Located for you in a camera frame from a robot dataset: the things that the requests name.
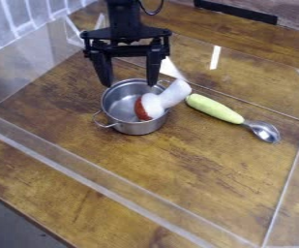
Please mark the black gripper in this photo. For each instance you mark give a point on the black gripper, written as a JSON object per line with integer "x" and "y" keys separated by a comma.
{"x": 109, "y": 42}

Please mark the white red plush mushroom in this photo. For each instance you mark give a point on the white red plush mushroom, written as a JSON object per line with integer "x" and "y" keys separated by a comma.
{"x": 151, "y": 105}

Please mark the silver metal pot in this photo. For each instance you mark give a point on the silver metal pot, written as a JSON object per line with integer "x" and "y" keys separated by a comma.
{"x": 117, "y": 114}

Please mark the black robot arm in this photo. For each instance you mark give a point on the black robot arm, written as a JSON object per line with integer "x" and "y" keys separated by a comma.
{"x": 125, "y": 15}

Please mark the black bar in background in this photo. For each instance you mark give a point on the black bar in background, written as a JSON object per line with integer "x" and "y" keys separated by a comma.
{"x": 235, "y": 11}

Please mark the clear acrylic enclosure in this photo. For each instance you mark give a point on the clear acrylic enclosure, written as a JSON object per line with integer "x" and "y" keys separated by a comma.
{"x": 186, "y": 164}

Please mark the green handled metal spoon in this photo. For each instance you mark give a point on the green handled metal spoon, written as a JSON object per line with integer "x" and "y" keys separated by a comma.
{"x": 262, "y": 129}

